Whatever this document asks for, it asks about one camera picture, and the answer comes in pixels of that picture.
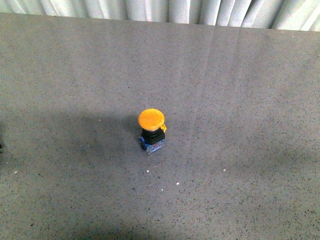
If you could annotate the yellow mushroom push button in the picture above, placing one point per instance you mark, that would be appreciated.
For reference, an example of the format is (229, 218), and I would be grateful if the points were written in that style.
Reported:
(152, 123)

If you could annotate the white pleated curtain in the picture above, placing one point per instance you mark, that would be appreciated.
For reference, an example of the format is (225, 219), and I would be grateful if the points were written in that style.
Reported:
(295, 15)

